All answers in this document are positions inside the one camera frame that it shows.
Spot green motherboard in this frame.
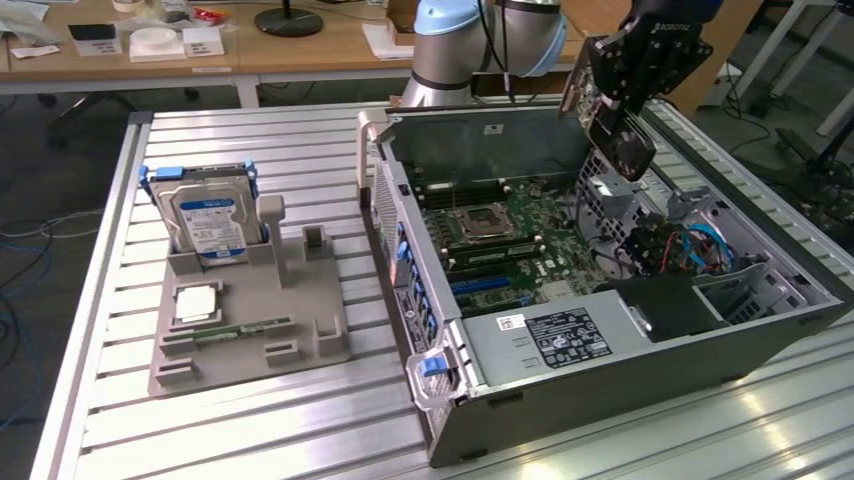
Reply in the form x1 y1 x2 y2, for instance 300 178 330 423
413 175 606 319

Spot white box with black top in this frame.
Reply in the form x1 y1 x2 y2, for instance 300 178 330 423
67 23 125 57

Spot CPU socket metal frame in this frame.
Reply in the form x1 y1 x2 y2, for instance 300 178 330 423
458 202 521 242

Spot grey metal disk bay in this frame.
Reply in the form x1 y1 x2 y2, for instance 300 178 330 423
691 258 807 327

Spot installed green RAM stick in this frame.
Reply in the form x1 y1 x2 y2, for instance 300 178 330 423
442 241 544 267

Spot wooden side panel desk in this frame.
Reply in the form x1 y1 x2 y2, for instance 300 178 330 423
657 0 768 115

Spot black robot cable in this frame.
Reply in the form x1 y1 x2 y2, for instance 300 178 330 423
474 0 521 103

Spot black graphics card with fan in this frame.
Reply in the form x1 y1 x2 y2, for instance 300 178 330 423
557 59 661 184

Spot clear plastic bag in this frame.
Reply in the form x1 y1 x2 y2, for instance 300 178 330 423
0 0 70 47

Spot green loose RAM stick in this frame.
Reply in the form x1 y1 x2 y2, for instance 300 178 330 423
191 323 270 340

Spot silver CPU chip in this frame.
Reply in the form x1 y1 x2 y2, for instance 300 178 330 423
173 286 221 322

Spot brown cardboard box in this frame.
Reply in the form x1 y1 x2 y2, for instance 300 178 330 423
385 0 424 34

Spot black stand with cables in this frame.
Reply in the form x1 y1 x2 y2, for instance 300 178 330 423
772 125 854 224

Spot plain white box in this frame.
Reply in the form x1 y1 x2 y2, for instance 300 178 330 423
181 25 226 58

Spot open dark grey PC case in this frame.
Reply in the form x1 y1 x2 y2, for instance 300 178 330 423
357 97 845 469

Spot floor cable bundle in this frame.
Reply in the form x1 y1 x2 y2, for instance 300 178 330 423
0 207 106 434

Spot red power wire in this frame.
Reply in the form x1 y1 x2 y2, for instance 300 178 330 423
656 228 691 275

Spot blue data wire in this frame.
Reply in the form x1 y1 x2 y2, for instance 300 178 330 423
681 221 737 275

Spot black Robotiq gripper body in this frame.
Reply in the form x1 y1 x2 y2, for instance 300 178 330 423
617 0 711 52

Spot grey power supply with label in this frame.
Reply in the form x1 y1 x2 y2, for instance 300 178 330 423
458 289 654 392

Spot white desk frame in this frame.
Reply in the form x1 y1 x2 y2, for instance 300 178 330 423
727 0 854 137

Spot grey plastic parts rack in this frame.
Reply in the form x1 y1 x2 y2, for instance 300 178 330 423
146 193 354 399

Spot white paper stack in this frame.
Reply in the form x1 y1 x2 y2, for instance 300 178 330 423
361 21 418 61

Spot blue expansion slot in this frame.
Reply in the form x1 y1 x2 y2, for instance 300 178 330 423
449 275 514 297

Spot black round lamp base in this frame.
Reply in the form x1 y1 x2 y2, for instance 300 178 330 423
253 0 326 38

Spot blue disk caddy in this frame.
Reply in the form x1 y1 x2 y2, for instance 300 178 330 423
137 158 272 252

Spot hard disk with blue label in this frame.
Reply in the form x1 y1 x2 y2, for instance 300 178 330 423
149 173 254 261

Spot blue card retention clips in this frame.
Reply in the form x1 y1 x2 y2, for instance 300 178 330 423
394 221 441 352

